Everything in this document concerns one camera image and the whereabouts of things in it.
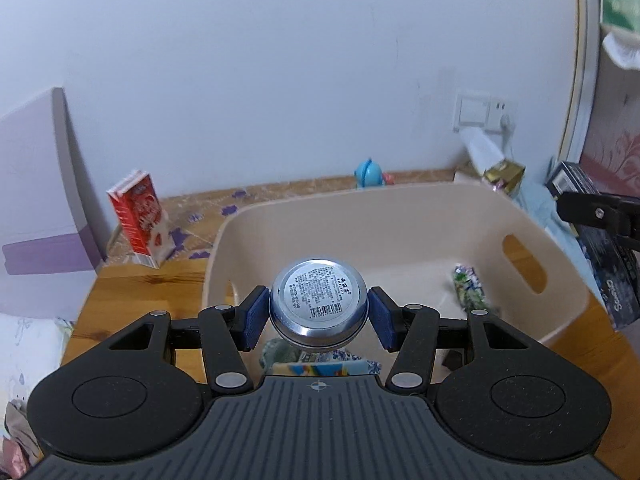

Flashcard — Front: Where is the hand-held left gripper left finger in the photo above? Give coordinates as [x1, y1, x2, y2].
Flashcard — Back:
[107, 285, 271, 396]

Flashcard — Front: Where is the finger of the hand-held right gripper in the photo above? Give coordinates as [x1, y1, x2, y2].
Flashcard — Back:
[556, 191, 640, 251]

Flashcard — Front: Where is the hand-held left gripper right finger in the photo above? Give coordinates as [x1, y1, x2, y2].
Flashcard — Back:
[367, 286, 532, 395]

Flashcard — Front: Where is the long black cartoon box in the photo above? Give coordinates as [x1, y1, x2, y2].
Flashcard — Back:
[545, 160, 640, 331]

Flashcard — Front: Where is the round metal tin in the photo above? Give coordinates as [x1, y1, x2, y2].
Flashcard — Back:
[269, 258, 371, 347]

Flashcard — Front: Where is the beige plastic storage bin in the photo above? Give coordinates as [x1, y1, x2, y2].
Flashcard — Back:
[201, 182, 592, 356]

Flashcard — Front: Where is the green candy bag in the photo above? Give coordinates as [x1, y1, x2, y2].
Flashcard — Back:
[451, 262, 501, 317]

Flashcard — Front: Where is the green hair scrunchie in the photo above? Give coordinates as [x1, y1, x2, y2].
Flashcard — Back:
[257, 338, 301, 376]

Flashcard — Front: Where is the blue white patterned tissue pack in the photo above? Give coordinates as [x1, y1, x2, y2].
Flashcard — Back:
[297, 349, 366, 365]

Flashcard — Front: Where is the light blue blanket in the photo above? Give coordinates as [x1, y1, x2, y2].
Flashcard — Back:
[515, 180, 581, 241]

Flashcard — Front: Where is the small black cube box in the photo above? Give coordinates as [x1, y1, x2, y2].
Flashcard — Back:
[442, 347, 469, 372]

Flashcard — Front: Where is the gold tissue box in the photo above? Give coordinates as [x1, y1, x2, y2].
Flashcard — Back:
[452, 127, 527, 198]

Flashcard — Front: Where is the floral bed headboard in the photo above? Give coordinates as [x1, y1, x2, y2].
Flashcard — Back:
[556, 0, 640, 201]

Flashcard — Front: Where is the blue toy figure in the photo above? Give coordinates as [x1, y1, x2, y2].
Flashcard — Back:
[353, 157, 396, 188]

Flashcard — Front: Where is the red milk carton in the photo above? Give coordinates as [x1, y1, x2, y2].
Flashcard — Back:
[106, 169, 170, 269]

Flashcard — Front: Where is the white bedsheet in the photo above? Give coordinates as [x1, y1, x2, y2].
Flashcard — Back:
[0, 312, 76, 461]

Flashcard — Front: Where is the white purple box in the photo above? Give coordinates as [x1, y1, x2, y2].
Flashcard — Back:
[0, 87, 105, 318]

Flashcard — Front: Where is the white plug with cable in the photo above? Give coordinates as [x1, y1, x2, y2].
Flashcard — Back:
[499, 114, 517, 161]

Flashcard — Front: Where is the white wall socket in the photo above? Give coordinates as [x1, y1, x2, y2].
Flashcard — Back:
[487, 97, 518, 136]

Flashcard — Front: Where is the white wall switch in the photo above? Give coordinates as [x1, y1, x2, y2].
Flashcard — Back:
[454, 91, 493, 133]

